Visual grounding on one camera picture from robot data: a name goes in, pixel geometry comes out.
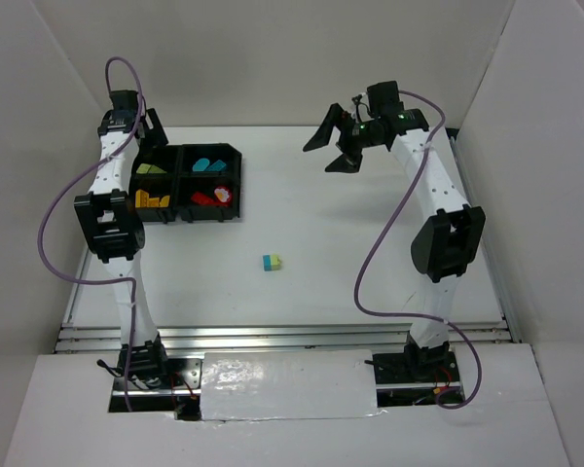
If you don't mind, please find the white cover panel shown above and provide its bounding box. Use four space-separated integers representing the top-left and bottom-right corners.
201 349 379 421

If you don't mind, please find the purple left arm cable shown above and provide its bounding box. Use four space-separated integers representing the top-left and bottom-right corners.
38 56 147 413

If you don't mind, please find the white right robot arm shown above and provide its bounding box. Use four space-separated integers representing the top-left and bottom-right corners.
303 81 486 378

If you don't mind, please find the teal long lego brick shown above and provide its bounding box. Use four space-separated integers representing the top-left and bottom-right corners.
205 160 227 172

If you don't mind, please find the yellow lego plate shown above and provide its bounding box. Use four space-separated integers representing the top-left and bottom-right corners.
134 189 149 208

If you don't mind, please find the teal and green lego block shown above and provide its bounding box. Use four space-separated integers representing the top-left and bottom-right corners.
262 254 282 271

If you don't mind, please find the light green curved lego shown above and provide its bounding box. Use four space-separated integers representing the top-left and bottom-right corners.
148 165 166 174

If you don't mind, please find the black four-compartment sorting tray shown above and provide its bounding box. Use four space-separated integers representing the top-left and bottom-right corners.
128 143 242 224

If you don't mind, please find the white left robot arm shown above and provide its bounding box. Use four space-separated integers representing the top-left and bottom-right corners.
74 90 168 389

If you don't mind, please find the light green square lego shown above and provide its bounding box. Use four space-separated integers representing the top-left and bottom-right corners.
136 163 151 174

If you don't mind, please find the teal oval lego brick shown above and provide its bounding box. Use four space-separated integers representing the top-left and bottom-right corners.
192 158 210 172

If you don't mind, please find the red flower print lego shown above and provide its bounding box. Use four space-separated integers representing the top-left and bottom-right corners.
213 186 233 204

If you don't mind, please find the red long lego brick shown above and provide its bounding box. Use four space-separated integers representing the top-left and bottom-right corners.
191 192 217 205

